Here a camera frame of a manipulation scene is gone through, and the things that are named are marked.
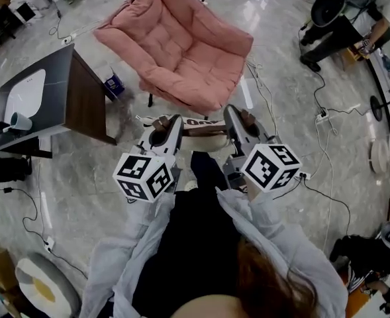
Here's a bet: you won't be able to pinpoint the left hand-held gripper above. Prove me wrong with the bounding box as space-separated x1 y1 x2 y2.
112 113 185 205

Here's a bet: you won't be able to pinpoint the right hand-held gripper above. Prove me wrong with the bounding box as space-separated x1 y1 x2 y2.
220 104 303 193

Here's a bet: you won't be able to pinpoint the pink cushioned lounge chair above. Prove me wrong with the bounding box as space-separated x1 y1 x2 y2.
93 0 254 117

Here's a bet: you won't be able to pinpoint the person's right forearm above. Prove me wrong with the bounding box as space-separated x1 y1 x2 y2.
216 184 350 318

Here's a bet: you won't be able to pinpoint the person's left forearm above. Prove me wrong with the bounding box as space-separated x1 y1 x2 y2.
80 189 179 318

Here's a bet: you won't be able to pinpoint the small blue box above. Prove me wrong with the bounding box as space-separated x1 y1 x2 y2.
103 74 126 94

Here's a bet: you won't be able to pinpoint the person's legs in black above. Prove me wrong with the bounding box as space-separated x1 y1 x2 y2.
131 150 245 314

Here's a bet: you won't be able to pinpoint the dark grey desk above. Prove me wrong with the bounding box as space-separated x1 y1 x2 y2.
0 43 118 160

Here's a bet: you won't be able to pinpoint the black standing fan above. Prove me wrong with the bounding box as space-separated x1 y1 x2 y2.
369 93 390 122

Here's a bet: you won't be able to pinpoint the white round floor fan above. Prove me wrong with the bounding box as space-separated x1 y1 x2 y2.
369 129 390 179

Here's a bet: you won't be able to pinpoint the pale blue mug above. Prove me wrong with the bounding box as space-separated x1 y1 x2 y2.
2 111 34 134

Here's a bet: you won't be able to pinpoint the white rectangular tray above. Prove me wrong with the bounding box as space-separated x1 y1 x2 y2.
4 68 46 121

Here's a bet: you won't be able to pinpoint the grey white round cushion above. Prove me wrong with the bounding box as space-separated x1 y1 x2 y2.
15 252 83 318

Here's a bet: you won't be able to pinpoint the white cable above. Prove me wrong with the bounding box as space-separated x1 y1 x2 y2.
246 61 280 137

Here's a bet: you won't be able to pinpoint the black cable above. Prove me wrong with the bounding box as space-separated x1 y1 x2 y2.
302 176 352 235
2 186 54 245
299 25 328 115

